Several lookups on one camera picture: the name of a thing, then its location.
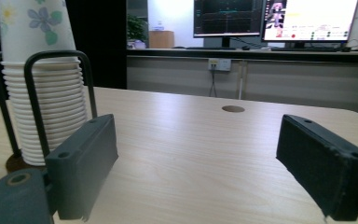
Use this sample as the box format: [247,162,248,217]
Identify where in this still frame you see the long background desk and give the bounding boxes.
[126,48,358,117]

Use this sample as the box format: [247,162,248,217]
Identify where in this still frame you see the stack of floral paper cups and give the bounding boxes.
[0,0,89,167]

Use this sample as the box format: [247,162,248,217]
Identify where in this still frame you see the green potted plant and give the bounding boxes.
[126,13,149,49]

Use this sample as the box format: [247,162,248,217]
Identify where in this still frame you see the white wall power outlet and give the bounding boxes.
[208,58,232,72]

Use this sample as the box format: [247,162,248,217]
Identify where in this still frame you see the cardboard box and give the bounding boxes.
[148,30,175,49]

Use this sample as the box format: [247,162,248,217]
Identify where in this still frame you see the black power cable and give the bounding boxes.
[208,69,219,98]

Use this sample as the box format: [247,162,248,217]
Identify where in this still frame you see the black keyboard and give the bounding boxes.
[269,46,340,52]
[186,46,238,51]

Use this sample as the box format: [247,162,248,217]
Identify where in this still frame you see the brown cable hole cover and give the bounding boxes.
[221,105,246,114]

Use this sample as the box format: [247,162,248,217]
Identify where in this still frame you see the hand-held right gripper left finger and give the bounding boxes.
[45,113,119,222]

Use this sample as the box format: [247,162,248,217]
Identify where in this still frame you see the black wire cup holder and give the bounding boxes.
[0,49,98,174]

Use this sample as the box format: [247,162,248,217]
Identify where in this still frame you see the bright-screen computer monitor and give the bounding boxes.
[261,0,358,49]

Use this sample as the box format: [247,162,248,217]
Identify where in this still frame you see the dark-screen computer monitor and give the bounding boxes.
[193,0,265,49]

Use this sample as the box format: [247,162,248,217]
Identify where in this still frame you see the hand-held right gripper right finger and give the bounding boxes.
[275,114,358,222]

